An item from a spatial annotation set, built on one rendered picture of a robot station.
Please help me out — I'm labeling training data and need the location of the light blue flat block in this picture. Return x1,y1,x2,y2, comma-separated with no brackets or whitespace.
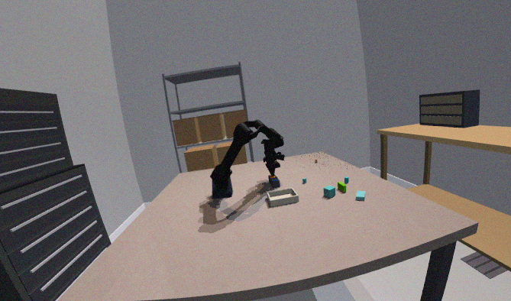
356,191,365,201

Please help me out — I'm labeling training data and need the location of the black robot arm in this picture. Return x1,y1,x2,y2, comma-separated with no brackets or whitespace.
210,119,284,191

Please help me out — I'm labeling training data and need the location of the green rectangular block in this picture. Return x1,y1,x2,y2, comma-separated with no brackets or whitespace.
338,182,346,192

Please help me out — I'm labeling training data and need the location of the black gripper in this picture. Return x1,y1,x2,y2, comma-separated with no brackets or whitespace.
264,150,280,176

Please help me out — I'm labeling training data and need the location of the light blue cube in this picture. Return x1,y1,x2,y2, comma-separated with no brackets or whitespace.
324,186,335,198

